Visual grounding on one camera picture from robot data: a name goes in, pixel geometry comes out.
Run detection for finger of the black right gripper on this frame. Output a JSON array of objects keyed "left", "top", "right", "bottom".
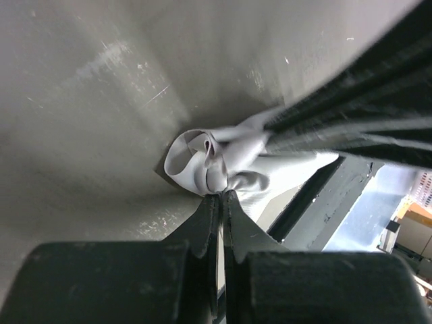
[
  {"left": 265, "top": 77, "right": 431, "bottom": 165},
  {"left": 266, "top": 6, "right": 431, "bottom": 128}
]

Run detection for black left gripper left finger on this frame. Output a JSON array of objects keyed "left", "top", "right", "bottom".
[{"left": 1, "top": 196, "right": 220, "bottom": 323}]

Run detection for light grey underwear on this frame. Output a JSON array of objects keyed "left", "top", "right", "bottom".
[{"left": 163, "top": 107, "right": 338, "bottom": 221}]

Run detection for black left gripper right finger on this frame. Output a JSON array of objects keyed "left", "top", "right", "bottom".
[{"left": 222, "top": 191, "right": 431, "bottom": 323}]

